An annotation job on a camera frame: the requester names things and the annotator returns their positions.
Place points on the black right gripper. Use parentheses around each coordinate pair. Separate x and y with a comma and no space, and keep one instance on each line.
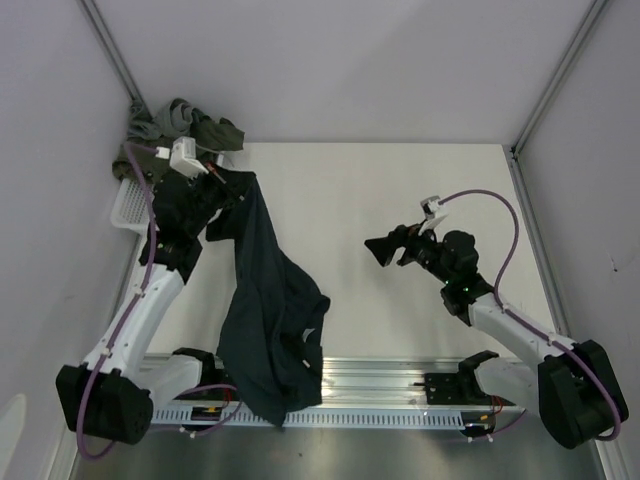
(385,248)

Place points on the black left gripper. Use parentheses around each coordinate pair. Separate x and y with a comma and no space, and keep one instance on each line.
(206,178)

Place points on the dark navy shorts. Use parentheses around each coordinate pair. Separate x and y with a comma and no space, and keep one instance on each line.
(270,340)

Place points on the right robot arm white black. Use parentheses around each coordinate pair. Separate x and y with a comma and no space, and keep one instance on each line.
(569,385)

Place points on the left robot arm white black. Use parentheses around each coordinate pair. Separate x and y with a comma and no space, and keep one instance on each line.
(108,395)

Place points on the white plastic basket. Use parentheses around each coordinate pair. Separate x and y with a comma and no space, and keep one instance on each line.
(138,203)

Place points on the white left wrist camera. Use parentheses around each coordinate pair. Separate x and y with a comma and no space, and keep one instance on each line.
(182,157)

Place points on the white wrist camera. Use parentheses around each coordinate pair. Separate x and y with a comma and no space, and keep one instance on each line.
(434,211)
(182,157)

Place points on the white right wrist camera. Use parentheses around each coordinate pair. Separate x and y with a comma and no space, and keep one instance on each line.
(434,211)

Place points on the grey shorts with drawstring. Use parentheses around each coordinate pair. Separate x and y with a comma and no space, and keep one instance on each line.
(172,120)

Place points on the aluminium mounting rail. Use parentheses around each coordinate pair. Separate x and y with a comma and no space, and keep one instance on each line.
(361,384)

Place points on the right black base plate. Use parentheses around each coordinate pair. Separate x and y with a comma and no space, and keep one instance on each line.
(454,389)

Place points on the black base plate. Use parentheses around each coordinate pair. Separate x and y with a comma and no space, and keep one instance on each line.
(217,381)
(454,389)

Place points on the right aluminium corner post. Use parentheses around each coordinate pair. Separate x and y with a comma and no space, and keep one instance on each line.
(568,60)

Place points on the aluminium corner post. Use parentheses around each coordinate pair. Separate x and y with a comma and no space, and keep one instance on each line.
(568,60)
(98,25)

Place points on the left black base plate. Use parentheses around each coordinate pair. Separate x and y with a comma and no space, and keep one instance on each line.
(217,381)

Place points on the left aluminium corner post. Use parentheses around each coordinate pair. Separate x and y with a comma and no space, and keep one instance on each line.
(98,25)

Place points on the slotted grey cable duct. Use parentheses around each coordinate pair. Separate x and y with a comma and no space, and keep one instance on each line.
(412,418)

